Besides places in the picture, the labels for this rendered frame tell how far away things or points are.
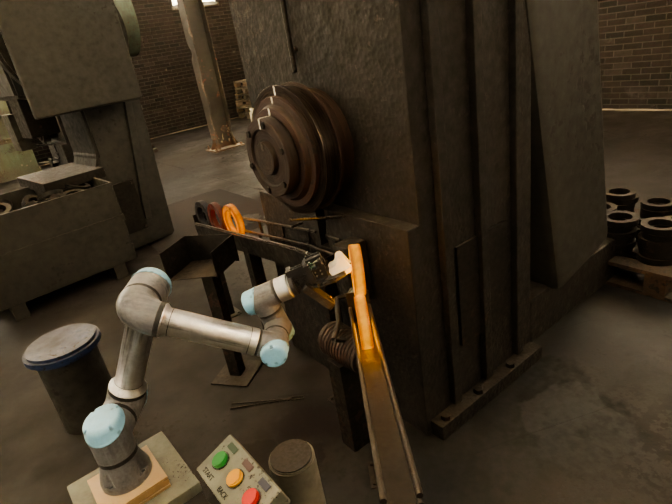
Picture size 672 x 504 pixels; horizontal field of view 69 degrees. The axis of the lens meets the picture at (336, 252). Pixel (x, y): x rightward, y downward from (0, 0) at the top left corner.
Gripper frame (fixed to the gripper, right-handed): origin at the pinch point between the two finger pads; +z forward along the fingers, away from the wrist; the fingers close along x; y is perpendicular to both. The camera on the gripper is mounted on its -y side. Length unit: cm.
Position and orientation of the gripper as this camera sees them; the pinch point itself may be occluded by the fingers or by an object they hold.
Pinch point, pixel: (356, 264)
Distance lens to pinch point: 144.8
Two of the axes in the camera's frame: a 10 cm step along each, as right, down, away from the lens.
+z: 9.1, -3.9, -1.1
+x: -0.6, -3.9, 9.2
